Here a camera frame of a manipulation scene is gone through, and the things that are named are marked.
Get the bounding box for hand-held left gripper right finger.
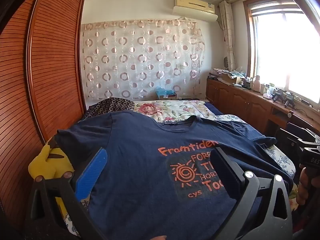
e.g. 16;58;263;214
209;148;293;240

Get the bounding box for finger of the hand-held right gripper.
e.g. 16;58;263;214
277;128;304;153

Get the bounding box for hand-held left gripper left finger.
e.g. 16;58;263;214
30;147;110;240

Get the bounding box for navy printed t-shirt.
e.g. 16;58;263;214
54;110;294;240

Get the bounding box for person's right hand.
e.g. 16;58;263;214
296;166;313;206

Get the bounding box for yellow plush toy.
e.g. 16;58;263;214
28;139;75;220

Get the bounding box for wooden cabinet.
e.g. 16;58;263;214
206;76;320;140

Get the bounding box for pink thermos jug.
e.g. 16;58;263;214
252;75;262;92

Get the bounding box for navy bed cloth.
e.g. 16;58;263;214
197;101;225;118

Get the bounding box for wooden framed window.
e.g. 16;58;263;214
244;0;320;107

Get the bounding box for pink floral quilt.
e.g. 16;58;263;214
134;100;208;125

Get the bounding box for pile of papers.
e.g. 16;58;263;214
209;67;248;81

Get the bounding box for cardboard box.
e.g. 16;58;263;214
157;93;178;101

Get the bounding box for blue plastic bag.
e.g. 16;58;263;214
156;87;175;96

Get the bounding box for wooden louvered wardrobe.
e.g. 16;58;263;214
0;0;87;240

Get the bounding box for beige floral window curtain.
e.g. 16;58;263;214
219;0;237;72

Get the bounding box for sheer circle-patterned curtain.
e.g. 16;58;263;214
81;19;207;101

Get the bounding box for white air conditioner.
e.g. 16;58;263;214
173;0;218;22

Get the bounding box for dark ring-patterned pillow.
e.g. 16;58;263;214
86;97;135;118

